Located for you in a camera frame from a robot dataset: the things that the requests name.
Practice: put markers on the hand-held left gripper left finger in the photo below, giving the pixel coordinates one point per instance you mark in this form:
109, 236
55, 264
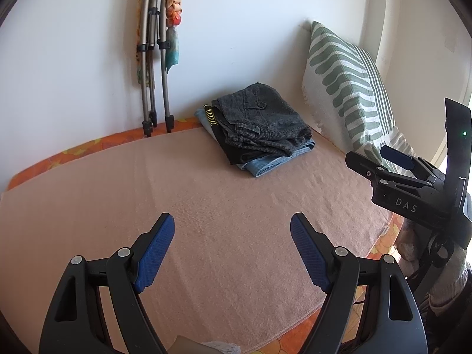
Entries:
155, 254

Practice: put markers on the green and white patterned pillow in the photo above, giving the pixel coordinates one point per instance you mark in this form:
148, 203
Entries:
343, 81

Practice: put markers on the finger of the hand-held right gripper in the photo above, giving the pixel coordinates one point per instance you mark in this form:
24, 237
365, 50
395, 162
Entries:
396, 156
365, 166

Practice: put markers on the folded metal tripod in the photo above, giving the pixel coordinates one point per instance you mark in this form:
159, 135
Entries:
165, 81

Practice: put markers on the white fringed cloth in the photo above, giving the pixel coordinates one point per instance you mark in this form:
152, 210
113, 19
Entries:
223, 348

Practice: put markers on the folded blue jeans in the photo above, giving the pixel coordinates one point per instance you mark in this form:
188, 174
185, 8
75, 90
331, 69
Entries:
265, 164

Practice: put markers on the person's right forearm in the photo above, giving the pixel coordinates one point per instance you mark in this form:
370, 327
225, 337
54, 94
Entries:
450, 287

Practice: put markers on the grey tweed pants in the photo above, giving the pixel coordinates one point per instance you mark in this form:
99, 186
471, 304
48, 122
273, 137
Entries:
258, 121

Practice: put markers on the pink blanket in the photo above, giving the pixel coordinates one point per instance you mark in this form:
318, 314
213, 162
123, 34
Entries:
184, 191

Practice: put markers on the black pants with yellow print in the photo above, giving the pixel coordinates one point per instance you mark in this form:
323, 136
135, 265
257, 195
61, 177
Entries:
225, 143

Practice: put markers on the colourful patterned scarf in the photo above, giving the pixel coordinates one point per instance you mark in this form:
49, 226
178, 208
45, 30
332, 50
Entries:
173, 44

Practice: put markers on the orange floral bed sheet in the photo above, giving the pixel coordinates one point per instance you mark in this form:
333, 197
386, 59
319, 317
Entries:
73, 155

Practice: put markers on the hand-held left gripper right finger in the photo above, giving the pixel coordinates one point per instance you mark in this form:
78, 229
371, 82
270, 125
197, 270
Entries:
308, 254

